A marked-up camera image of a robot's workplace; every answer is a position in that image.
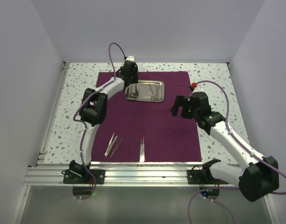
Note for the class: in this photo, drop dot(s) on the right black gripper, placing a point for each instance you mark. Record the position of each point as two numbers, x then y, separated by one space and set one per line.
182 101

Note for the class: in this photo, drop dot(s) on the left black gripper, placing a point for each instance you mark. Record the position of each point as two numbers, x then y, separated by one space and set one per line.
135 80

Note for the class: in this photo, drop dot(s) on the steel ring-handled scissors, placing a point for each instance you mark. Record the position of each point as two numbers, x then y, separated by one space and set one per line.
154 96

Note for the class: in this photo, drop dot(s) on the purple cloth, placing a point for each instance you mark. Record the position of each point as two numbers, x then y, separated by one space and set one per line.
166 138

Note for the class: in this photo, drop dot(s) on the wide steel tweezers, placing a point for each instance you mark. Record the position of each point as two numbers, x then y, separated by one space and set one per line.
110 145

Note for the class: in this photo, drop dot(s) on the thin pointed steel tweezers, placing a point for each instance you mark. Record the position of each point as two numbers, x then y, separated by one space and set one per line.
116 146

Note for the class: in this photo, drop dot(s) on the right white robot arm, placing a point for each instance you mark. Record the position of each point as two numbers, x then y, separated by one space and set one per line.
255 175

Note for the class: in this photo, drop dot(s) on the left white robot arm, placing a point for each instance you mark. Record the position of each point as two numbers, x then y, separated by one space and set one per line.
93 108

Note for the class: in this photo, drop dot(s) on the steel instrument tray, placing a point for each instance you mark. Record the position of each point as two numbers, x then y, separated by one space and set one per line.
145 93

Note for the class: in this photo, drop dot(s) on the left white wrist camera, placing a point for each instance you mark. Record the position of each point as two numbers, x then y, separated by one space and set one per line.
130 58

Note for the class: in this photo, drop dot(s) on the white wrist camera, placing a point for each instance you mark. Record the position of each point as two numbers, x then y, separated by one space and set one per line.
194 87
130 58

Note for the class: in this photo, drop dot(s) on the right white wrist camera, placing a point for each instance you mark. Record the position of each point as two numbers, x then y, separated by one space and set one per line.
194 87

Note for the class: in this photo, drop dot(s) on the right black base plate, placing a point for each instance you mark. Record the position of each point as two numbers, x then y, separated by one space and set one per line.
201 176

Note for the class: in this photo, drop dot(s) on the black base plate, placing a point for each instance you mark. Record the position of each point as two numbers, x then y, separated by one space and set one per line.
73 178
201 176

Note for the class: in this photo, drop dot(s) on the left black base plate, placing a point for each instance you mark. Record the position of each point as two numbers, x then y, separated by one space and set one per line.
73 178

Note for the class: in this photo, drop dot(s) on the aluminium left side rail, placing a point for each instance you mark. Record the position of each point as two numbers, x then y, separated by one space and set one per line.
42 151

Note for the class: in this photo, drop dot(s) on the aluminium rail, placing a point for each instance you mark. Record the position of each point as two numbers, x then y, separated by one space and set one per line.
118 174
42 151

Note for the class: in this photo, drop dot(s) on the aluminium front rail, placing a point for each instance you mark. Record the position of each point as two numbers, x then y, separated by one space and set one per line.
118 174

